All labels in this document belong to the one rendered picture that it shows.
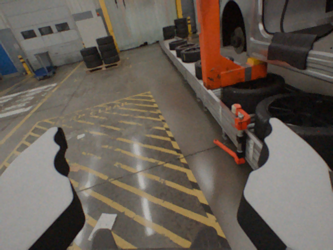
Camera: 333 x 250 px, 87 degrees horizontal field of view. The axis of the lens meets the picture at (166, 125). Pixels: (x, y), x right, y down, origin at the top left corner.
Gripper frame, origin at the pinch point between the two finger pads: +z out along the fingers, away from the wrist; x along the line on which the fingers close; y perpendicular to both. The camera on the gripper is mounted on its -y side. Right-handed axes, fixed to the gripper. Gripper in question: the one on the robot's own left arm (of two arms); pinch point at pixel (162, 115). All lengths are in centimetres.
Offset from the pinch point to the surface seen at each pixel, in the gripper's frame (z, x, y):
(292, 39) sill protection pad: 137, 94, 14
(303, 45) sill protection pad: 126, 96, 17
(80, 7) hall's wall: 1138, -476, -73
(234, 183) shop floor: 90, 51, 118
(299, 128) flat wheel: 88, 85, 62
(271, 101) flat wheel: 130, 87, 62
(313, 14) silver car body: 194, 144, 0
